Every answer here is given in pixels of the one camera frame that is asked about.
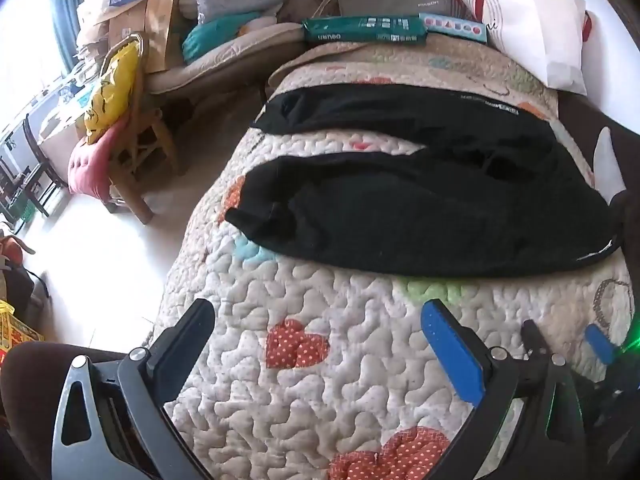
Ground white pillow with red print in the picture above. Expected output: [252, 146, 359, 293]
[450, 0, 593, 96]

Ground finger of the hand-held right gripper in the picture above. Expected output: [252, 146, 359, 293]
[584, 323, 621, 368]
[521, 318, 552, 362]

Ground pink cushion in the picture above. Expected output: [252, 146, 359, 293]
[67, 120, 131, 203]

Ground long teal box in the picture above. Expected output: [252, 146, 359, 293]
[303, 15, 428, 46]

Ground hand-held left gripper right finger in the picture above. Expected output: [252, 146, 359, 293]
[421, 298, 589, 480]

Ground teal cushion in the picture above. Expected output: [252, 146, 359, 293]
[181, 10, 263, 63]

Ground yellow pillow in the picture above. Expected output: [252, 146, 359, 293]
[82, 40, 141, 146]

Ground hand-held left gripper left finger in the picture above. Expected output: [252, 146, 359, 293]
[50, 298, 217, 480]

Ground red yellow box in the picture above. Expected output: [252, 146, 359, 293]
[0, 300, 45, 356]

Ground light blue box coloured shapes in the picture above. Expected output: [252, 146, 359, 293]
[419, 12, 488, 44]

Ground blue curtain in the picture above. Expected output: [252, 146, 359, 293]
[47, 0, 83, 73]

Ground brown paper bag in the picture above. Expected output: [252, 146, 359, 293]
[145, 0, 183, 73]

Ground dark wooden chair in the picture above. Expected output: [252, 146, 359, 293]
[0, 115, 68, 221]

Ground quilted heart-print blanket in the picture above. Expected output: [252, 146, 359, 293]
[155, 40, 636, 480]

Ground beige seat cushion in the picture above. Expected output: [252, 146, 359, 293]
[145, 22, 308, 97]

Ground black pants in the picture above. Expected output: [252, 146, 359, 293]
[225, 85, 623, 278]

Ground dark brown bed sheet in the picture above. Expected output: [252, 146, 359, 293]
[557, 92, 640, 261]

